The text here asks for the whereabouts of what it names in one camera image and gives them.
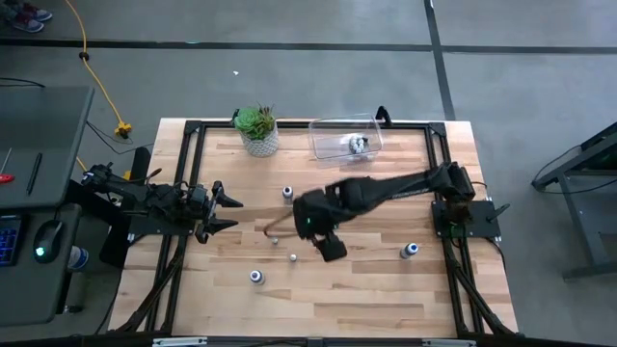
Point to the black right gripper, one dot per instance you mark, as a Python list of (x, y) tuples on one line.
[(332, 248)]

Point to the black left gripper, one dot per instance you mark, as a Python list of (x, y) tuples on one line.
[(200, 207)]

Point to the large black food coloring bottle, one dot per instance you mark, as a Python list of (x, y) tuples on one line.
[(287, 193)]

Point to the large purple food coloring bottle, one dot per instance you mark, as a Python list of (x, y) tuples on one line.
[(257, 276)]

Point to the clear plastic bin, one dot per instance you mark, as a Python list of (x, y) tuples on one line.
[(328, 140)]

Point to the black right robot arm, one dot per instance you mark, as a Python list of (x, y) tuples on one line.
[(395, 190)]

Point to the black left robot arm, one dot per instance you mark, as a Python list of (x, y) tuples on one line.
[(144, 197)]

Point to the white triangle-patterned planter pot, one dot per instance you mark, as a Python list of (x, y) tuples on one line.
[(260, 147)]

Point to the green succulent plant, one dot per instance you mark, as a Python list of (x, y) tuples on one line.
[(253, 123)]

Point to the black clamp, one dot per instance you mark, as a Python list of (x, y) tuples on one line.
[(384, 115)]

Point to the white water bottle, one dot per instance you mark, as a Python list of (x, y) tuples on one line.
[(79, 258)]

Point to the black computer mouse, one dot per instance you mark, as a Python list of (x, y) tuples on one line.
[(48, 238)]

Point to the black pen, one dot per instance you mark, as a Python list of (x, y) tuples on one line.
[(34, 173)]

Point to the dark grey desk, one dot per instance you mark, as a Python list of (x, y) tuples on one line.
[(48, 120)]

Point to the blue-lit keyboard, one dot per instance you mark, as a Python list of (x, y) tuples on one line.
[(9, 241)]

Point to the person's shoe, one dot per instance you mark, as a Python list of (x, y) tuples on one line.
[(29, 23), (41, 14)]

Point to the black table frame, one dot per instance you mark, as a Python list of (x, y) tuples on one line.
[(217, 126)]

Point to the silver metal bracket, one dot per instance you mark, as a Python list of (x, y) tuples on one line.
[(180, 342), (450, 343)]

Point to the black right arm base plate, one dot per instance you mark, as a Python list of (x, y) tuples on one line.
[(482, 221)]

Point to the dark desk frame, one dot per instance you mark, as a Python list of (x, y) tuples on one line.
[(605, 149)]

